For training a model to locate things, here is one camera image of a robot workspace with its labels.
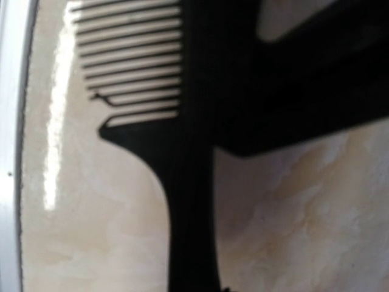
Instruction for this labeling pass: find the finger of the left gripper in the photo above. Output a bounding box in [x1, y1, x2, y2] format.
[213, 1, 388, 156]

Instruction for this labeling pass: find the black comb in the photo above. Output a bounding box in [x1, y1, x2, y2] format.
[70, 1, 221, 291]

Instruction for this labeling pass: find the aluminium front rail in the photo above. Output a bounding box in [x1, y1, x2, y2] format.
[1, 1, 37, 291]

